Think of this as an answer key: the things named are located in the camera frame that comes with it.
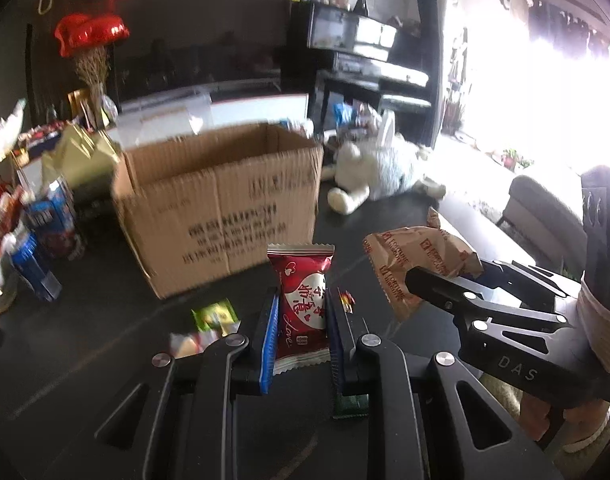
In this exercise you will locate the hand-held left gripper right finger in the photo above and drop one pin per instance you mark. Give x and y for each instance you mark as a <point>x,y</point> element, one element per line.
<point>336,360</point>

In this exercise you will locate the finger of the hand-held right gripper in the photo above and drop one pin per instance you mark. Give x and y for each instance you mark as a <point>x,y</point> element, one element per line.
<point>435,287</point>
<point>530,280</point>

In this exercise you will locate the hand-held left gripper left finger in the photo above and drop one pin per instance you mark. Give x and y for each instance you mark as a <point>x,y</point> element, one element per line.
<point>266,345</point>

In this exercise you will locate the brown snack packet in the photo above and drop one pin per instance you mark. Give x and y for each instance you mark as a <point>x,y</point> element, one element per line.
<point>410,255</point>

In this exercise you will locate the red snack packet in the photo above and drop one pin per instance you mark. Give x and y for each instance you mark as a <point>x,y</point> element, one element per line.
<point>301,305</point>

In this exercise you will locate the brown cardboard box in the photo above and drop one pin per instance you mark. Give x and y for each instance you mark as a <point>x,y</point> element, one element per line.
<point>220,210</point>

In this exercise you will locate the person's right hand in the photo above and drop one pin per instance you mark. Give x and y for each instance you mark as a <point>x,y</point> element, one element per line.
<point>585,420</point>

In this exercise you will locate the dark green snack packet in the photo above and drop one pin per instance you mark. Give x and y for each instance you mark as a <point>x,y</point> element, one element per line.
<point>350,405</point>

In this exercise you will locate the small red candy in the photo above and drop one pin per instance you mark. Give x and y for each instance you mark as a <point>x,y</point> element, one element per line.
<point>346,301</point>

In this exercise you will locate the grey sofa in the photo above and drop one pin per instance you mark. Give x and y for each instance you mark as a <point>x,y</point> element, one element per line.
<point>545,210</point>

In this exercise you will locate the white pink snack packet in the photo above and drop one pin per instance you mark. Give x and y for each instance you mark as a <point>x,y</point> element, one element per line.
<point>187,345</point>

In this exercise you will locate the potted plant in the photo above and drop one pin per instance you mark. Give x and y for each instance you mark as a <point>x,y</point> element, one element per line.
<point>515,159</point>

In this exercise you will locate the white plush rabbit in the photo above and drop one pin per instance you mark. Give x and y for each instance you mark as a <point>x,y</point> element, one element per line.
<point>385,170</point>

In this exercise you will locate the blue snack bag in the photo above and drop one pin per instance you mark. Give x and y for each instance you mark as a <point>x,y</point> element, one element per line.
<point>344,112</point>

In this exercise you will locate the white television cabinet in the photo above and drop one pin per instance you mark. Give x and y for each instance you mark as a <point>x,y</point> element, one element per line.
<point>255,105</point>

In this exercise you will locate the black upright piano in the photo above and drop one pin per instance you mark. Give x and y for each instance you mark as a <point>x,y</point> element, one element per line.
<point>355,60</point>

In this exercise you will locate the gold pyramid box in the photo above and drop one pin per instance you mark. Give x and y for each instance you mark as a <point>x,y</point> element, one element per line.
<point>85,152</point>

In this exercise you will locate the silver foil bag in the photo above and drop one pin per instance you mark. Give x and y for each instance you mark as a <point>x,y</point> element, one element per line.
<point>108,106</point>

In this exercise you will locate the black metronome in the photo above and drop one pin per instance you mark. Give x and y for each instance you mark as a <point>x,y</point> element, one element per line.
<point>361,6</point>

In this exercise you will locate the gold gift bag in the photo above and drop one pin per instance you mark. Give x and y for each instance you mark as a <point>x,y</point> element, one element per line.
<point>80,105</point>

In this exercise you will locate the dark blue chocolate box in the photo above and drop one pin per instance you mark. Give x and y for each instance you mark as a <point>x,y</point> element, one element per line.
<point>40,137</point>

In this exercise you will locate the black television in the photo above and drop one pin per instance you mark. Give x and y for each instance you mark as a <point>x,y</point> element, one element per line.
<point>200,40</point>

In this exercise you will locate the dried flower bouquet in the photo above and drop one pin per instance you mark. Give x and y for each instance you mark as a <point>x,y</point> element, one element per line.
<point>91,70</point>

